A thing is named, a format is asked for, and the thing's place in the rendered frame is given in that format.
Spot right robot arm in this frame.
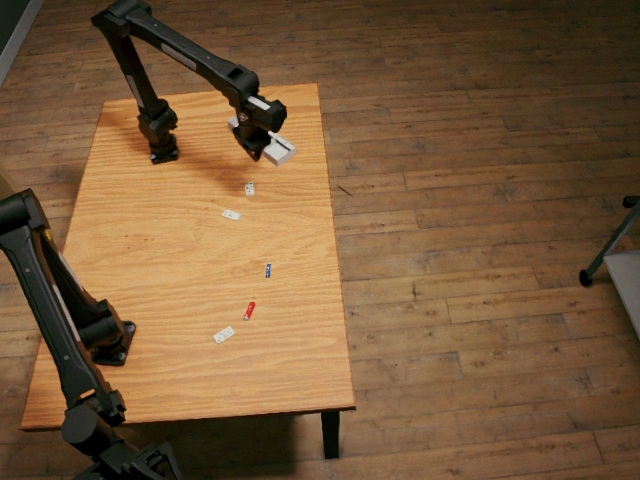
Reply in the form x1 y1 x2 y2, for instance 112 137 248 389
0 188 136 480

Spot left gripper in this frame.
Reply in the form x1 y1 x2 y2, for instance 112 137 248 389
232 122 271 162

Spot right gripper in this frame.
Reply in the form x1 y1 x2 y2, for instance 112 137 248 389
117 440 184 480

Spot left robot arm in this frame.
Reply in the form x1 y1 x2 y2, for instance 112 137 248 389
90 0 287 165

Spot grey rack of bins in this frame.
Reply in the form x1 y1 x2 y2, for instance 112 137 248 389
227 116 297 167

